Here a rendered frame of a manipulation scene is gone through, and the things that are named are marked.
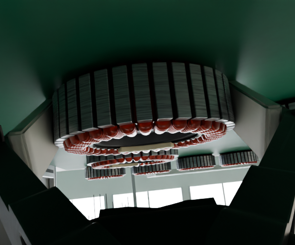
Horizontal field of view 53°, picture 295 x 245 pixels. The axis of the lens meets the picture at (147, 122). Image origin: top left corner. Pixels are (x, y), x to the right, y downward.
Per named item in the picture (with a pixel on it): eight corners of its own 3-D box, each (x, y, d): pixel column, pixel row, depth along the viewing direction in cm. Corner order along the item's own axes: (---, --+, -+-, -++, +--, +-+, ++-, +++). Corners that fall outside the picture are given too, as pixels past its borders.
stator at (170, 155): (102, 125, 29) (104, 162, 29) (193, 125, 35) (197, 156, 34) (75, 143, 39) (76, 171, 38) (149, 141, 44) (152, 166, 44)
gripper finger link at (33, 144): (36, 190, 14) (20, 191, 14) (65, 137, 21) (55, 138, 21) (22, 131, 13) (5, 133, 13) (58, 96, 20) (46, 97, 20)
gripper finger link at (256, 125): (267, 107, 13) (283, 105, 13) (223, 79, 20) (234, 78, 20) (264, 166, 14) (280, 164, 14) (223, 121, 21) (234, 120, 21)
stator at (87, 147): (20, 65, 14) (21, 142, 13) (253, 43, 14) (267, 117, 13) (76, 116, 25) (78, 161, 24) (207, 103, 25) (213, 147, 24)
